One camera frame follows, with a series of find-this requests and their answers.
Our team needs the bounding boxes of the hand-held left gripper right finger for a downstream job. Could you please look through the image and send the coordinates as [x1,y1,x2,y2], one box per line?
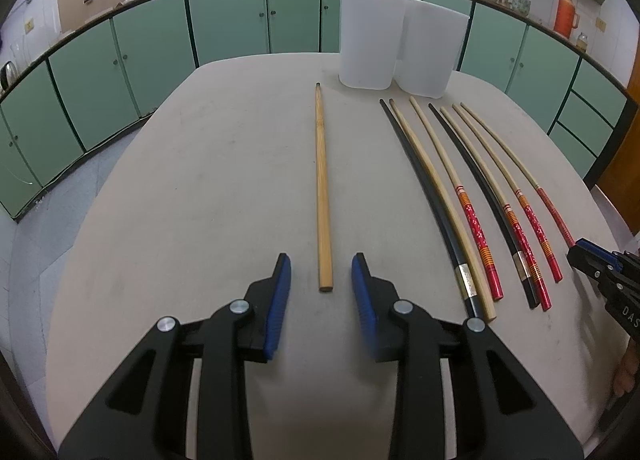
[351,253,583,460]

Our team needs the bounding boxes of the wooden door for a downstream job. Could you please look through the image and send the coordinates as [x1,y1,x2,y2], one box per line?
[597,105,640,236]

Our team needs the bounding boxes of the green base cabinets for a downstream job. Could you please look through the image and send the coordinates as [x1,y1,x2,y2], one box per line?
[0,0,631,221]

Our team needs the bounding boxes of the black chopstick with silver band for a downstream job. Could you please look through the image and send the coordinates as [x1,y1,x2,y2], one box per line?
[429,104,541,309]
[379,99,483,319]

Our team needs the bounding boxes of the plain bamboo chopstick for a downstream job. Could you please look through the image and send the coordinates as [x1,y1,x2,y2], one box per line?
[389,99,497,323]
[315,82,335,293]

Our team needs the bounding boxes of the white plastic container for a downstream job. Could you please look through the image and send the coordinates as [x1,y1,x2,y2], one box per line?
[395,1,470,100]
[339,0,407,90]

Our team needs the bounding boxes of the person's right hand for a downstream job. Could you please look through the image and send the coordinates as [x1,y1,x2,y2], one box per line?
[612,340,640,398]

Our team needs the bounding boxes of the red-handled bamboo chopstick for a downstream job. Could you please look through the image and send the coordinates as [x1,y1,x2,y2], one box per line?
[452,104,564,284]
[460,102,576,248]
[440,107,552,312]
[409,96,503,302]

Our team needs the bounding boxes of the orange thermos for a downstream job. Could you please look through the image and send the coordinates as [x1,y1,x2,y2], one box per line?
[554,0,581,38]

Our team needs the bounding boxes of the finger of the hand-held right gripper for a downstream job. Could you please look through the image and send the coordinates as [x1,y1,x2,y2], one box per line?
[567,246,608,286]
[575,238,623,266]

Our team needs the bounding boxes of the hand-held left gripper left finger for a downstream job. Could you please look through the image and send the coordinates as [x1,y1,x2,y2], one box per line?
[57,253,292,460]

